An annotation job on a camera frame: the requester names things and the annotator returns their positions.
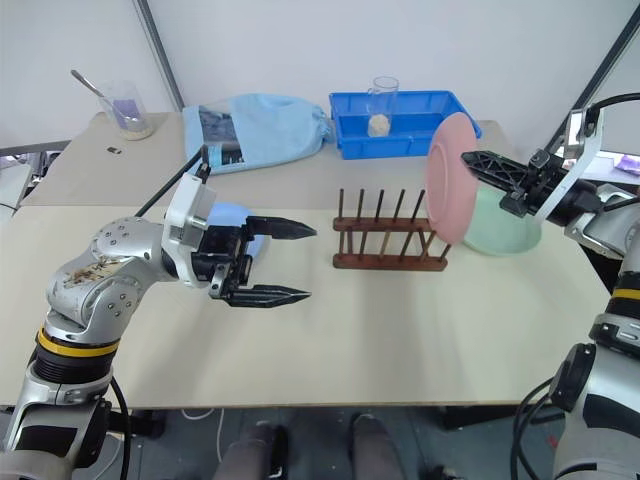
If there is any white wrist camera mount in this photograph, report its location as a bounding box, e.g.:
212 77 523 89
537 106 607 224
163 172 218 289

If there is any dark rounded shape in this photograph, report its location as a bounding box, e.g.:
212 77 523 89
218 421 290 480
348 411 402 480

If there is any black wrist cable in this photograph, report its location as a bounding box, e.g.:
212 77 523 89
582 92 640 131
133 144 211 219

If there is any blue plastic bin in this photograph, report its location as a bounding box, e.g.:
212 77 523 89
328 90 485 161

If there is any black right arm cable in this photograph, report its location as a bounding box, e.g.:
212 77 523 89
509 376 569 480

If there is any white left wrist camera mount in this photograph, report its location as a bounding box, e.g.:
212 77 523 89
163 172 218 289

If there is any white floor cable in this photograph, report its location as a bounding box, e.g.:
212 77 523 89
181 407 227 452

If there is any light blue cloth bag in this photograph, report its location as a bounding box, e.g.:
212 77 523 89
181 93 334 177

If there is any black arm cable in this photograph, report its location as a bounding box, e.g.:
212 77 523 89
509 376 569 480
106 374 134 480

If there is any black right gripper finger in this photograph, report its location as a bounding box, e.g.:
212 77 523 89
460 149 532 194

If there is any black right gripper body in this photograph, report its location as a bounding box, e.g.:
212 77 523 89
499 149 572 217

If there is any blue plate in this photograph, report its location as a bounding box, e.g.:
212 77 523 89
204 201 272 262

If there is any pink plate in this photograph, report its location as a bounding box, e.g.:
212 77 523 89
424 111 480 247

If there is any clear measuring jug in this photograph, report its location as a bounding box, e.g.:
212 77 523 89
365 75 400 138

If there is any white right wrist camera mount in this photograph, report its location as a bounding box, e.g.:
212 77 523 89
537 106 607 224

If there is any grey slanted frame post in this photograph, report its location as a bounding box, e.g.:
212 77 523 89
546 0 640 151

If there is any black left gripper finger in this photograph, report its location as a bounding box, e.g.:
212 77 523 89
243 216 319 241
219 283 314 309

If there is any grey partition post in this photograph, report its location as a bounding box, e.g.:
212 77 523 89
136 0 185 113

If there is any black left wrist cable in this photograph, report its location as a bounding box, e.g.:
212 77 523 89
133 144 211 219

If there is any wooden dish rack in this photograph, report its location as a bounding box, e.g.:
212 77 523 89
332 187 450 273

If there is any glass beaker with powder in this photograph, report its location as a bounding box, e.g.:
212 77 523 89
97 80 154 142

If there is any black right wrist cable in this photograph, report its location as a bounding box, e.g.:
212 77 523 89
582 92 640 131

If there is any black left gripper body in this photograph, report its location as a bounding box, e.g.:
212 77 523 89
191 224 256 302

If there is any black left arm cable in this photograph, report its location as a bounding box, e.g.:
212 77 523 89
106 374 134 480

